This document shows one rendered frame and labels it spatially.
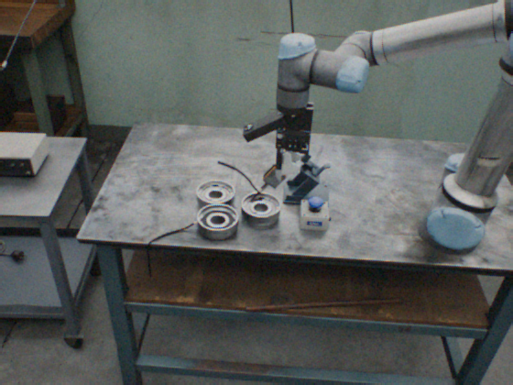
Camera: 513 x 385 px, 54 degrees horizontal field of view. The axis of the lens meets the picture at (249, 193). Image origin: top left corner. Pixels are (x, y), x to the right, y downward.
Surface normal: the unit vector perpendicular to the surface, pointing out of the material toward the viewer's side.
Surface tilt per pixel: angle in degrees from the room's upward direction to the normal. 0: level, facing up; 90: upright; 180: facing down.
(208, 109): 90
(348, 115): 90
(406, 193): 0
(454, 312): 0
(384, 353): 0
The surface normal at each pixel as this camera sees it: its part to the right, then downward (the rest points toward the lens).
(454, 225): -0.45, 0.62
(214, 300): 0.04, -0.80
